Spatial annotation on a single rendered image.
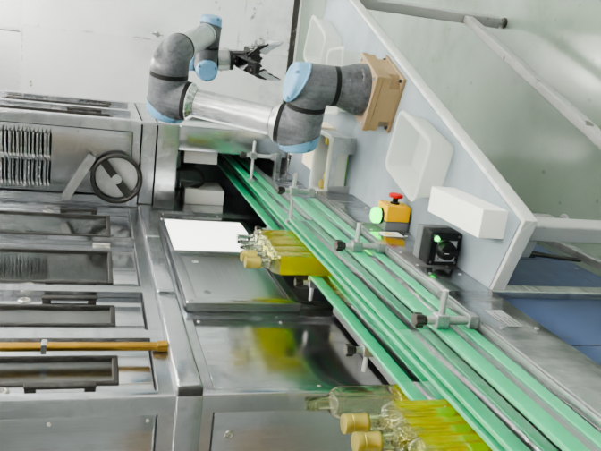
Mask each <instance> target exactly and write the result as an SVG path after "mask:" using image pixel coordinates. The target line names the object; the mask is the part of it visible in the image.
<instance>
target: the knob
mask: <svg viewBox="0 0 601 451"><path fill-rule="evenodd" d="M436 254H437V256H438V257H439V258H440V259H442V260H452V259H453V258H454V257H455V256H459V254H460V253H459V252H458V251H457V250H456V247H455V246H454V245H453V243H451V242H449V241H443V242H441V243H439V244H438V246H437V248H436Z"/></svg>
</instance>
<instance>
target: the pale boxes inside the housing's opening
mask: <svg viewBox="0 0 601 451"><path fill-rule="evenodd" d="M217 155H218V153H210V152H198V151H187V150H181V152H180V156H181V158H182V161H183V162H184V163H196V164H209V165H216V164H217ZM198 183H200V182H190V181H181V187H184V191H181V192H180V195H181V197H182V200H183V202H184V204H199V205H215V206H223V204H224V190H223V189H222V188H221V186H220V185H219V183H204V184H203V185H202V186H200V187H199V188H191V187H187V186H192V185H196V184H198Z"/></svg>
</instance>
